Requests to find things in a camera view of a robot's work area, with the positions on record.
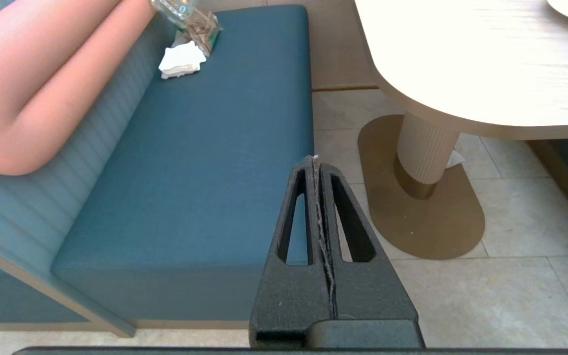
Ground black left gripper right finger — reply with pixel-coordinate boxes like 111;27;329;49
314;162;419;322

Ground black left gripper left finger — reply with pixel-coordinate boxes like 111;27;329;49
249;157;336;347

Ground pink bolster beside snack bag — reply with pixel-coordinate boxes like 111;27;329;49
0;0;156;176

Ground white napkin stack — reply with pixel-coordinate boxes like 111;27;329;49
158;40;207;79

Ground blue bench with napkins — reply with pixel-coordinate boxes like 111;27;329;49
0;0;314;338

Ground table pedestal with brass base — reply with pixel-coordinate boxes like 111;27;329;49
358;111;486;260

